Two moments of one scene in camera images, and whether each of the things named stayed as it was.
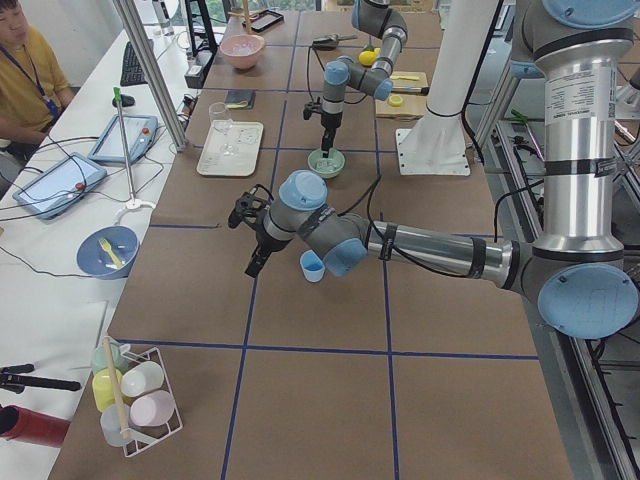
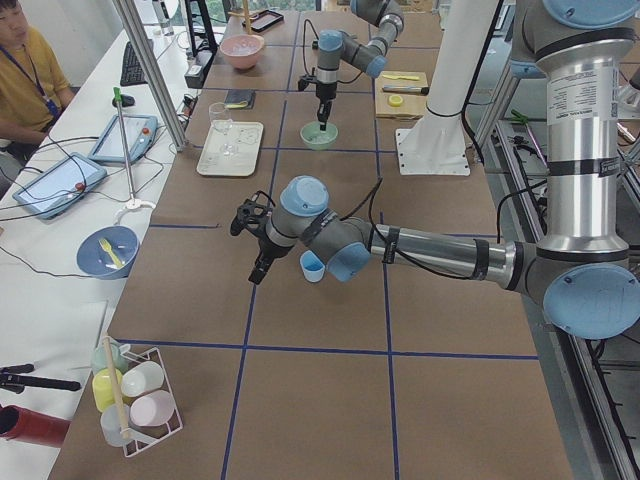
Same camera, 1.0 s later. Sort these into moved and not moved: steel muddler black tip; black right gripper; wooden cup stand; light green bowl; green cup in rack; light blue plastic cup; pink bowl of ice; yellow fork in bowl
Moved: light green bowl; black right gripper
Not moved: pink bowl of ice; steel muddler black tip; green cup in rack; yellow fork in bowl; light blue plastic cup; wooden cup stand
